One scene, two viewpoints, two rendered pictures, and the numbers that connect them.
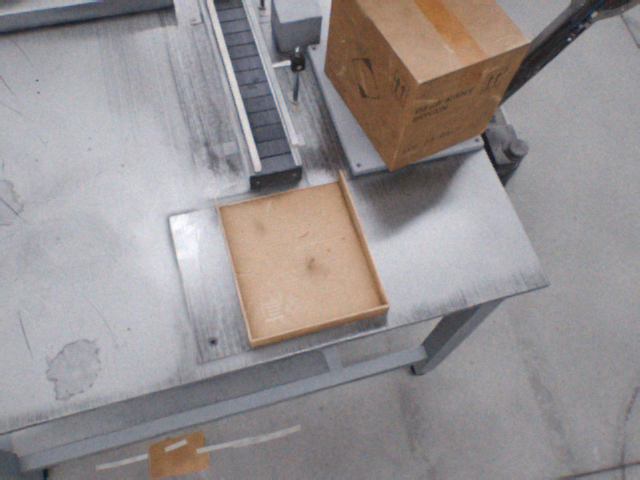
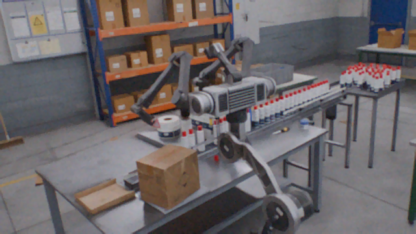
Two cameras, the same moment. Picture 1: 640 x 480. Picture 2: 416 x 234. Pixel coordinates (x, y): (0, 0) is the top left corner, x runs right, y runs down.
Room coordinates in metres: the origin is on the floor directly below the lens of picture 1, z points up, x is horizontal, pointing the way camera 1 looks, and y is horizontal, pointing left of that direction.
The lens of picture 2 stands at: (0.59, -2.20, 2.04)
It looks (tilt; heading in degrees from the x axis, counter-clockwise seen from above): 18 degrees down; 74
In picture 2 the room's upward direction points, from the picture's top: 4 degrees counter-clockwise
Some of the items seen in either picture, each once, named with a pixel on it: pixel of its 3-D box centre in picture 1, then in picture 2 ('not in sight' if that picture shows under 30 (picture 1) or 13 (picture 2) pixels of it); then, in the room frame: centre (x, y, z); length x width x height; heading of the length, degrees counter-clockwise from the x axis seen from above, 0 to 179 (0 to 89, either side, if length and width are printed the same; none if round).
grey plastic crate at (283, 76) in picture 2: not in sight; (268, 75); (2.77, 2.42, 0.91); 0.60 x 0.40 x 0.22; 22
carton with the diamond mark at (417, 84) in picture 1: (415, 58); (169, 175); (0.87, -0.12, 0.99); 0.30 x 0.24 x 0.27; 36
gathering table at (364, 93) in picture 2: not in sight; (364, 118); (3.54, 1.38, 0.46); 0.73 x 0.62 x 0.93; 25
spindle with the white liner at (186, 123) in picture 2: not in sight; (186, 122); (1.18, 0.69, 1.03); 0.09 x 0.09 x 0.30
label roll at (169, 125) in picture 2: not in sight; (168, 127); (1.05, 0.87, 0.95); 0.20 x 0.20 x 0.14
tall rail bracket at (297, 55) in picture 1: (286, 78); not in sight; (0.83, 0.13, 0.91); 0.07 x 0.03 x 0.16; 115
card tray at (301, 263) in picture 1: (299, 253); (104, 195); (0.46, 0.04, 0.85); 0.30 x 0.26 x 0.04; 25
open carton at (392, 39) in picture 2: not in sight; (389, 38); (6.15, 3.95, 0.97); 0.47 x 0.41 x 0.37; 15
